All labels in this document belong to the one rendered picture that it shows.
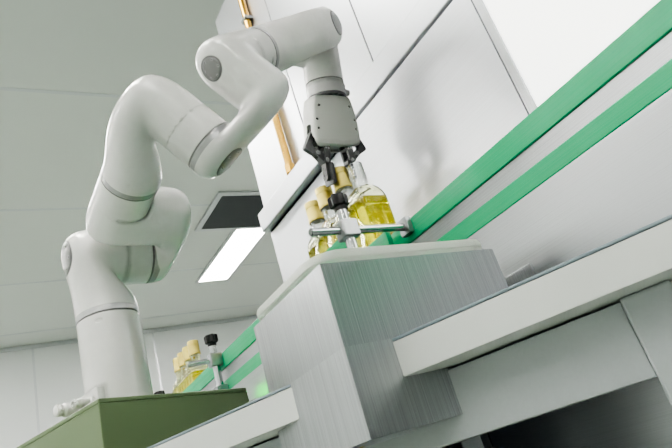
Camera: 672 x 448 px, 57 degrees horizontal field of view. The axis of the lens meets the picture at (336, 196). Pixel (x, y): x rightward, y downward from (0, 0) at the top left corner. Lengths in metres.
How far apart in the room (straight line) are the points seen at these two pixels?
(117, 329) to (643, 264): 0.75
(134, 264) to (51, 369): 5.86
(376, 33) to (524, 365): 0.92
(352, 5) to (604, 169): 0.88
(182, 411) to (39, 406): 5.90
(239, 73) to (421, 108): 0.39
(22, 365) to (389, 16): 6.01
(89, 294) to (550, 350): 0.70
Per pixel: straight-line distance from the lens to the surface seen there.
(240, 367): 1.28
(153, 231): 0.99
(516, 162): 0.77
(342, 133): 1.16
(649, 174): 0.65
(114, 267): 1.05
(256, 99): 0.89
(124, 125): 0.89
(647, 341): 0.54
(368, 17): 1.38
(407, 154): 1.18
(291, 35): 1.05
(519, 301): 0.52
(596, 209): 0.68
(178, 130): 0.88
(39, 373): 6.88
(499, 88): 1.02
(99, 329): 1.00
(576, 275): 0.51
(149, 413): 0.89
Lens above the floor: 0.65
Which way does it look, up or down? 24 degrees up
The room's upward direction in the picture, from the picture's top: 18 degrees counter-clockwise
